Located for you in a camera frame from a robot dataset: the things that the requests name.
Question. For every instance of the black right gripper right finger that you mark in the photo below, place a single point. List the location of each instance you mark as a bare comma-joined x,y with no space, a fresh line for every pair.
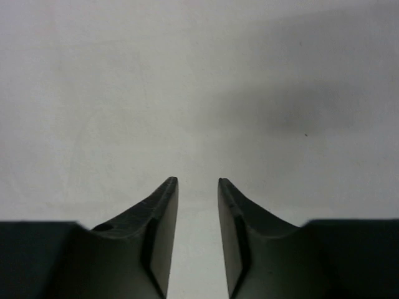
267,257

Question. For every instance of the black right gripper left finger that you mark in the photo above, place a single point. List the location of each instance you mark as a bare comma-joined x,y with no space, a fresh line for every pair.
128,256

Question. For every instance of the beige cloth wrap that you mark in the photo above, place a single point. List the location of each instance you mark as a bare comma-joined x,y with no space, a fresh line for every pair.
296,102

